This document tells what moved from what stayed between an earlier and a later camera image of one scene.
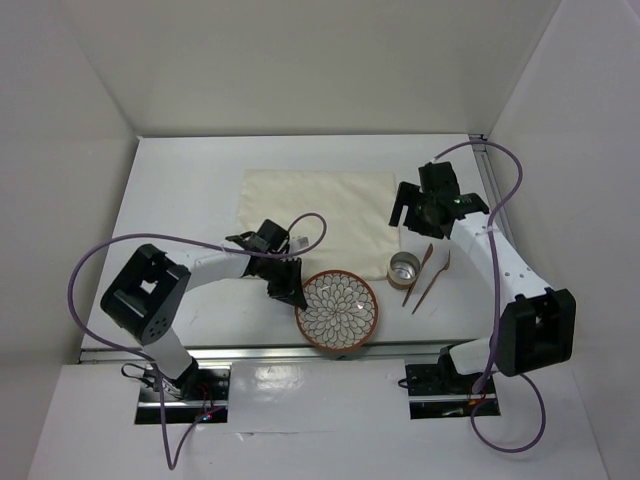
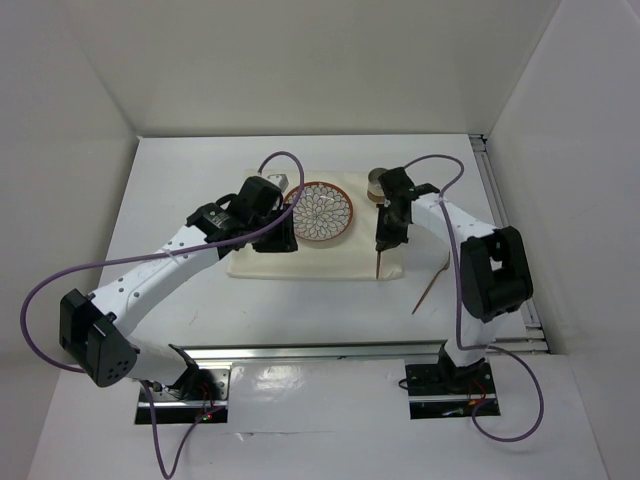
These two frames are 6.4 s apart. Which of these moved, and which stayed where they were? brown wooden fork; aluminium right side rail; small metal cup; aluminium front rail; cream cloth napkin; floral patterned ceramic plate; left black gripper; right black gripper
Moved: left black gripper; right black gripper; small metal cup; floral patterned ceramic plate
Stayed: aluminium right side rail; cream cloth napkin; brown wooden fork; aluminium front rail
